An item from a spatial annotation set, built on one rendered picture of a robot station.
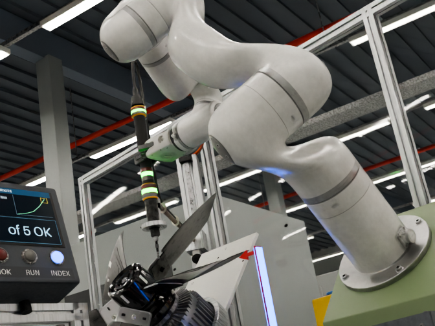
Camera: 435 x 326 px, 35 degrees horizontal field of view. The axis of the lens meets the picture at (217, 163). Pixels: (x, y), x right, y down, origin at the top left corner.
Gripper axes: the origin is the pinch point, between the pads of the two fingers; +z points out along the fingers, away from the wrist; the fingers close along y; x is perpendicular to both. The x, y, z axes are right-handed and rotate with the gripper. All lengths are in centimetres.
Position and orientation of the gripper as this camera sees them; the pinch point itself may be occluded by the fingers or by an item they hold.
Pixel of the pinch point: (145, 158)
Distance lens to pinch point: 198.3
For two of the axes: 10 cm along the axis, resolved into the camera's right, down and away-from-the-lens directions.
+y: 7.0, 1.4, 7.0
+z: -6.9, 3.6, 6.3
